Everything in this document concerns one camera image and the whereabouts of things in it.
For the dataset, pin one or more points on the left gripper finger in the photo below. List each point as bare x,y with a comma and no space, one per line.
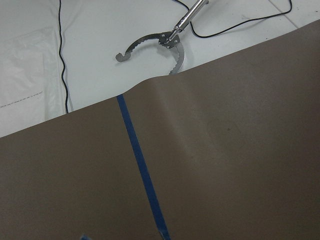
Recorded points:
85,237

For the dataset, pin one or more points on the reacher grabber tool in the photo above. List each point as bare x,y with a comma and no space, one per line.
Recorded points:
169,39

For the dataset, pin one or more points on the clear plastic bag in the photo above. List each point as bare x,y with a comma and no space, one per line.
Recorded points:
31,91

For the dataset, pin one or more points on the brown paper table cover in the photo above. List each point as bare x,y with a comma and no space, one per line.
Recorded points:
232,147

